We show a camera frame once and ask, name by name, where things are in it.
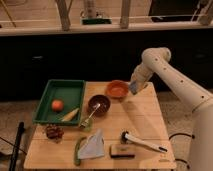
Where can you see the grey folded cloth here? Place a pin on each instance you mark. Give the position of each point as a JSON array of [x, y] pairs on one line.
[[93, 148]]

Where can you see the wooden shelf frame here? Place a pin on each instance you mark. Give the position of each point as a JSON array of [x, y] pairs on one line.
[[38, 17]]

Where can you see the blue sponge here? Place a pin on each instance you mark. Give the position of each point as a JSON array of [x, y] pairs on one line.
[[133, 87]]

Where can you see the wooden block eraser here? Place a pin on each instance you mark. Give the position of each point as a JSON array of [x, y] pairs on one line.
[[122, 150]]

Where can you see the black pole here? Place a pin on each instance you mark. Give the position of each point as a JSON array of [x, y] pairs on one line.
[[16, 147]]

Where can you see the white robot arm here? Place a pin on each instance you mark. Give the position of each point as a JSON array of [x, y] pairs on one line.
[[198, 99]]

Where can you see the green base stand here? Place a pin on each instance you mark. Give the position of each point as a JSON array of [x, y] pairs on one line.
[[95, 21]]

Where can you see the green plastic tray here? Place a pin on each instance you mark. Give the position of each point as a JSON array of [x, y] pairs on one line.
[[71, 92]]

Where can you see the yellow corn cob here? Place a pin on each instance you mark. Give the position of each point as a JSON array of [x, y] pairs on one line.
[[69, 116]]

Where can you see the brown grape bunch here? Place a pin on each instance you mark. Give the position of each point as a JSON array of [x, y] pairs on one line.
[[54, 132]]

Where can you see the dark brown bowl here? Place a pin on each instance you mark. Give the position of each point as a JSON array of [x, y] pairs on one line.
[[104, 104]]

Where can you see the metal spoon green handle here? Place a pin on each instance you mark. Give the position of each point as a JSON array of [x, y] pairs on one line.
[[86, 121]]

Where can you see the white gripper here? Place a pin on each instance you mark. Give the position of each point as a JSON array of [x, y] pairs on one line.
[[141, 75]]

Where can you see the orange tomato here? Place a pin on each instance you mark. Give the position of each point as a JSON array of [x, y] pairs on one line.
[[57, 105]]

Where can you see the orange bowl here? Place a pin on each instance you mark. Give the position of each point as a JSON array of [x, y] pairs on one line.
[[117, 89]]

